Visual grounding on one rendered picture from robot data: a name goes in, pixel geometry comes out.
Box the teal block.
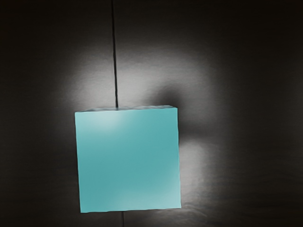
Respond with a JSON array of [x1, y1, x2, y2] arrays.
[[74, 104, 182, 214]]

